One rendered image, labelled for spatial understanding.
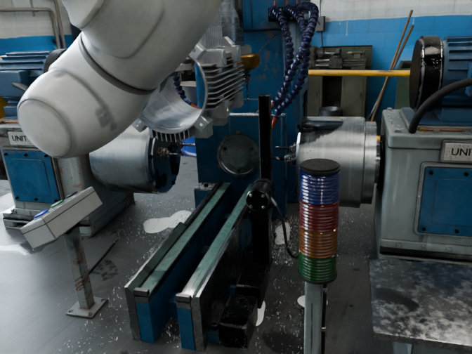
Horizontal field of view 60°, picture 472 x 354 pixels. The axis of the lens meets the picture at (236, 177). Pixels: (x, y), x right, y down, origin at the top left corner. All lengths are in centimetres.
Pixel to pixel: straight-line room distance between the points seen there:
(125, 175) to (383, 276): 75
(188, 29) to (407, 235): 84
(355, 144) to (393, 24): 509
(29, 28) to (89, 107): 742
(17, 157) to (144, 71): 100
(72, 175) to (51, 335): 50
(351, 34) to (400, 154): 520
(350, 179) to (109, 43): 76
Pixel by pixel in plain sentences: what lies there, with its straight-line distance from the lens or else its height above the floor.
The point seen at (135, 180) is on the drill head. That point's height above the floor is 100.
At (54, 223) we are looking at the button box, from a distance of 90.
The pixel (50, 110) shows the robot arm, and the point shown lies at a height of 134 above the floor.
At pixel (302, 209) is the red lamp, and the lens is 63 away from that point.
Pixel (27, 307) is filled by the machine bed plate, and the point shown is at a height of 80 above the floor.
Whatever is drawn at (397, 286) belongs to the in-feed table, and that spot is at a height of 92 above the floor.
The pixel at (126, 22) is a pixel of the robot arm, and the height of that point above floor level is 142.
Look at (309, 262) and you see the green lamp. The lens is 66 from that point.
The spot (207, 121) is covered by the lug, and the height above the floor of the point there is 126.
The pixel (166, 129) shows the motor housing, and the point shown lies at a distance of 77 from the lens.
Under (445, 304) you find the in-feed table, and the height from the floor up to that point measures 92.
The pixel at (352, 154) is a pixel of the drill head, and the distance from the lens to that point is 106.
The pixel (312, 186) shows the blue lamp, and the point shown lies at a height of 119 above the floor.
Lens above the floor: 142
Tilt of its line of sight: 21 degrees down
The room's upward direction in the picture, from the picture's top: 3 degrees counter-clockwise
